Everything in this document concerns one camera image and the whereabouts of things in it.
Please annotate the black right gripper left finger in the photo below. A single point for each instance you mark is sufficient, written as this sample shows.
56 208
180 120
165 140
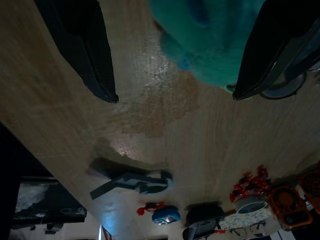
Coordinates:
85 50

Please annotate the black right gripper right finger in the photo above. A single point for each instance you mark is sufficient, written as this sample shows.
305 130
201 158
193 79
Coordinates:
265 50

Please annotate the teal plush toy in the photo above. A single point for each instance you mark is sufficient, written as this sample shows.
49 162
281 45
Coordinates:
207 40

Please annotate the red wrapped candies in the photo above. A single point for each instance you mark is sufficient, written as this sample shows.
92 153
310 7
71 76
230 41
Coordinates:
252 183

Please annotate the orange round grille device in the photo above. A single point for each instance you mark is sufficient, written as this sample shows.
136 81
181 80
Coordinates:
311 186

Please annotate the white bowl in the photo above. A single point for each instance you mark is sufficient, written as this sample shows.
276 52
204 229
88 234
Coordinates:
250 205

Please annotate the patterned white cloth mat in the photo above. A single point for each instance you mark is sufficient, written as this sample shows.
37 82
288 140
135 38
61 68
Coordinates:
240 220

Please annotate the black game controller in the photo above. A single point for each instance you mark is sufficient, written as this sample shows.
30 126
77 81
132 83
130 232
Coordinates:
203 220

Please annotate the black-rimmed eyeglasses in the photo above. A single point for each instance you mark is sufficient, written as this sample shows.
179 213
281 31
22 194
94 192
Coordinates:
246 230

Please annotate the blue key fob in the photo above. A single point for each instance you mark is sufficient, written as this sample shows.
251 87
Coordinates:
166 214

